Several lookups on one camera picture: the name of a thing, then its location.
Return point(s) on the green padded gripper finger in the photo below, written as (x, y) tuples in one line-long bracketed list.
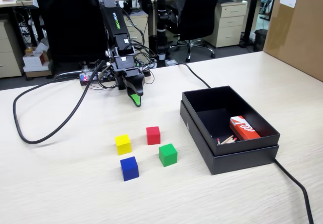
[(136, 101)]

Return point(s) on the large black office chair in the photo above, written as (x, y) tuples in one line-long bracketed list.
[(70, 19)]

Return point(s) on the controller board with red light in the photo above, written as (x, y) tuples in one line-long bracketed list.
[(84, 79)]

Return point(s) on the white cardboard box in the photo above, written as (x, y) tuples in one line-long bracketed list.
[(32, 61)]

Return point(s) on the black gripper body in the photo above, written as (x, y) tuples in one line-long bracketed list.
[(119, 79)]

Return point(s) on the yellow wooden cube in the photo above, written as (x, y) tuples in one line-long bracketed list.
[(123, 145)]

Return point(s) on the red wooden cube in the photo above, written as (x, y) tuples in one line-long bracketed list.
[(153, 136)]

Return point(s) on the green wooden cube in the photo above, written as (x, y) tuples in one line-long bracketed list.
[(167, 156)]

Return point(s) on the black mesh office chair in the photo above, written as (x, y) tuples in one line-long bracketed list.
[(199, 14)]

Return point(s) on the black pole with white bands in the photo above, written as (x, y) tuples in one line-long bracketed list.
[(161, 32)]

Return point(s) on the black waste bin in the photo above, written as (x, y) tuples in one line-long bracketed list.
[(260, 41)]

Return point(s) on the black open cardboard box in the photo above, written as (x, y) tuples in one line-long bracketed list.
[(214, 100)]

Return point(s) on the red white small carton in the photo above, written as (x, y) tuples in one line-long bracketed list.
[(243, 129)]

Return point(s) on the beige three drawer cabinet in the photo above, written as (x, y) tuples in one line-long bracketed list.
[(227, 22)]

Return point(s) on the blue wooden cube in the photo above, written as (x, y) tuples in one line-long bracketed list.
[(129, 169)]

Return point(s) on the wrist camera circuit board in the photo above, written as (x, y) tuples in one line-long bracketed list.
[(107, 74)]

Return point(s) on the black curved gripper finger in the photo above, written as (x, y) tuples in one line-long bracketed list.
[(136, 82)]

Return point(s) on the large brown cardboard box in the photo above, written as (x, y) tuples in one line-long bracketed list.
[(297, 32)]

